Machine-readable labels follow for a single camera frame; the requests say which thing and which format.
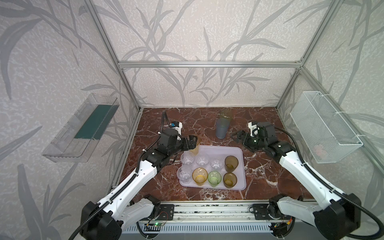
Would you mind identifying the tall blue frosted glass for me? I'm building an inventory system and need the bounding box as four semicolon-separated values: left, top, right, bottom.
216;118;231;139

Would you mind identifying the amber dotted glass front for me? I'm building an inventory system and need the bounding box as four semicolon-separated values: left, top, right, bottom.
223;173;238;189

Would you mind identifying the tall green glass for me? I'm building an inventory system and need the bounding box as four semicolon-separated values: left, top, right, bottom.
219;109;233;120

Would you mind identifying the clear faceted glass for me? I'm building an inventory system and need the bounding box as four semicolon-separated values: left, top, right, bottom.
195;153;210;167
177;166;193;184

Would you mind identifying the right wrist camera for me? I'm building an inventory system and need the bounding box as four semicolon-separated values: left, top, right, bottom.
248;121;259;137

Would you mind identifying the clear faceted glass front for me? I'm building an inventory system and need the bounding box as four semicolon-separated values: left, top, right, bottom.
177;166;193;184

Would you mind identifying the green short glass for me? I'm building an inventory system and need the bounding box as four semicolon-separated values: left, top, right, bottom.
208;171;222;188

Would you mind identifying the pink object in basket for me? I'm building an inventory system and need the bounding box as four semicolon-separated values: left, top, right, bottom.
314;145;328;158

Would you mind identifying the lilac plastic tray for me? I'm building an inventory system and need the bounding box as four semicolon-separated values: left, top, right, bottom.
180;145;247;191

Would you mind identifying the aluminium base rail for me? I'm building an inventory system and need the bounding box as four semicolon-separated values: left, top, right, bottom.
89;200;304;224

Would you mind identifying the horizontal aluminium frame bar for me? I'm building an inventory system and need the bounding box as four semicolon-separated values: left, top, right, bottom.
118;61;302;69

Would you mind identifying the amber dotted glass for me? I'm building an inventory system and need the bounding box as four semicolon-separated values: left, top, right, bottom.
223;173;238;189
225;156;239;173

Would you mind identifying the tall yellow glass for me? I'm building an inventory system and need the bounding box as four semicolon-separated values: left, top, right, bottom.
189;137;201;156

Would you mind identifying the clear acrylic wall shelf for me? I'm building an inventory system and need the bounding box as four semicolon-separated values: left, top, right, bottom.
42;94;120;163

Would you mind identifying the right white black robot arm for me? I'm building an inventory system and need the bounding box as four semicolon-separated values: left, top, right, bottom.
231;122;384;240

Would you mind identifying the yellow short glass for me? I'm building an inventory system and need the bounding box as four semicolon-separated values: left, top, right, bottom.
193;168;208;186

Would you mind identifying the white wire mesh basket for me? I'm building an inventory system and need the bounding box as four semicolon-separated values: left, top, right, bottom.
291;91;363;164

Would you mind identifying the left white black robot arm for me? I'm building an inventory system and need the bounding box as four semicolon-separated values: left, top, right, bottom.
69;112;198;240

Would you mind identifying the green sheet in shelf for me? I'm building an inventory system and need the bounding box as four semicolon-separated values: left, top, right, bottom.
75;105;119;140

